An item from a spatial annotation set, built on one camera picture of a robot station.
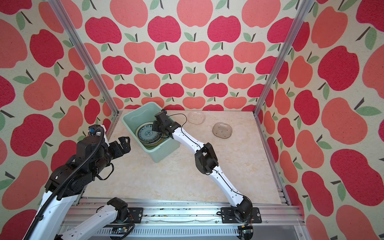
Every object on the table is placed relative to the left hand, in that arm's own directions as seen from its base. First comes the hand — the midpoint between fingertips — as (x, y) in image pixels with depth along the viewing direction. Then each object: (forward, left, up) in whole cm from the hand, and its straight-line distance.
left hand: (124, 142), depth 64 cm
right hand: (+28, -6, -21) cm, 35 cm away
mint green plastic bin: (+37, +2, -18) cm, 41 cm away
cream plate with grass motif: (+19, -6, -29) cm, 36 cm away
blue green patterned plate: (+26, +2, -27) cm, 38 cm away
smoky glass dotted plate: (+32, -53, -32) cm, 70 cm away
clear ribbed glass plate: (+45, -34, -32) cm, 65 cm away
